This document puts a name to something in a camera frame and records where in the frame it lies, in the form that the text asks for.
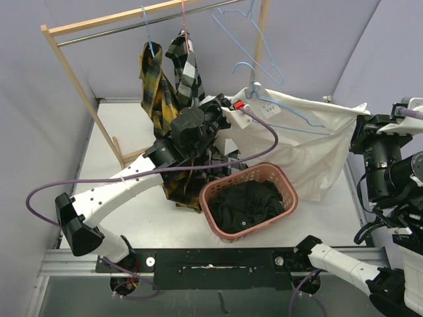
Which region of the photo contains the pink hanger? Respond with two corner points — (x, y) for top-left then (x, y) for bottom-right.
(180, 0), (190, 55)

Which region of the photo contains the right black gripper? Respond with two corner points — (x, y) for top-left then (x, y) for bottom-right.
(346, 110), (411, 201)

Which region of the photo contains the yellow plaid shirt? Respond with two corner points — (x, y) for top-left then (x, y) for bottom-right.
(139, 42), (204, 213)

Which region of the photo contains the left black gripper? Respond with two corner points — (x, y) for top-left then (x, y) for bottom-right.
(189, 93), (234, 157)

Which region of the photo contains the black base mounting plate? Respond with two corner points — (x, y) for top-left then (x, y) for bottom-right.
(95, 247), (331, 292)

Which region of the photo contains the blue hanger of yellow shirt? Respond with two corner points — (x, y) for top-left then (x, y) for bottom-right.
(140, 5), (155, 58)

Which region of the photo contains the metal hanging rod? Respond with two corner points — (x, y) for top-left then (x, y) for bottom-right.
(49, 1), (239, 48)

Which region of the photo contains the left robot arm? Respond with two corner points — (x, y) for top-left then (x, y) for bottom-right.
(55, 94), (231, 271)

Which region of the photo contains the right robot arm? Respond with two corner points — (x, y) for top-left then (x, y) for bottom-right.
(294, 115), (422, 316)

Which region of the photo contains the pink plastic laundry basket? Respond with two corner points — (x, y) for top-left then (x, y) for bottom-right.
(199, 163), (298, 243)

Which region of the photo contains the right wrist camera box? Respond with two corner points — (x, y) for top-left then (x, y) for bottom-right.
(377, 97), (422, 135)

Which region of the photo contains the wooden clothes rack frame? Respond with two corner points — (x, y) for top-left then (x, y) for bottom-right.
(40, 0), (272, 169)

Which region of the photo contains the light blue wire hanger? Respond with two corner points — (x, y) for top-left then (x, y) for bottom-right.
(211, 1), (286, 86)

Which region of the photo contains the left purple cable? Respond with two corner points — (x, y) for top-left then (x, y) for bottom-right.
(25, 107), (279, 300)

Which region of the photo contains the black white checked shirt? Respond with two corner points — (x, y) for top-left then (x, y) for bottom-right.
(165, 30), (248, 181)

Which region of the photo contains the blue hanger of white shirt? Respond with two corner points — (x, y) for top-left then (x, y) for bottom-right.
(231, 61), (325, 128)

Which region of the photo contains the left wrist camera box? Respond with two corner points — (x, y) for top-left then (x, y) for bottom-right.
(222, 100), (254, 129)

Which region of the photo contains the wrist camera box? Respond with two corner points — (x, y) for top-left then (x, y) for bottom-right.
(377, 97), (422, 135)
(222, 100), (254, 129)

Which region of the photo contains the purple cable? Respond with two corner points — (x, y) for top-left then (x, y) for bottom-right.
(288, 105), (423, 317)
(25, 107), (279, 300)

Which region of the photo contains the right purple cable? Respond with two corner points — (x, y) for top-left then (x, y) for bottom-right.
(288, 105), (423, 317)

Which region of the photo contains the dark pinstriped shirt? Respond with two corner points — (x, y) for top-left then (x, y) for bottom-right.
(208, 180), (286, 234)

